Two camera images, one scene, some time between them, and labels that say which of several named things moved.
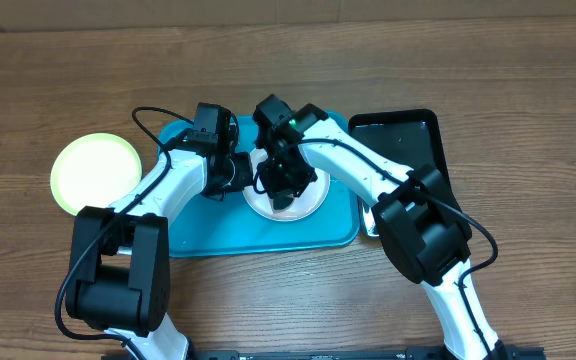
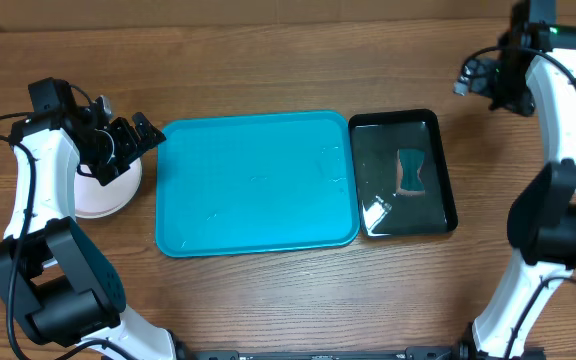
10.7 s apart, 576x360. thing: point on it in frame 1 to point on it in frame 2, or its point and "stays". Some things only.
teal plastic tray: (231, 227) stays
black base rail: (503, 352) stays
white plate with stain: (305, 204) to (93, 200)
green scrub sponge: (281, 203) to (408, 181)
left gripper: (243, 159) to (130, 151)
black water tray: (408, 138) stays
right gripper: (281, 184) to (524, 105)
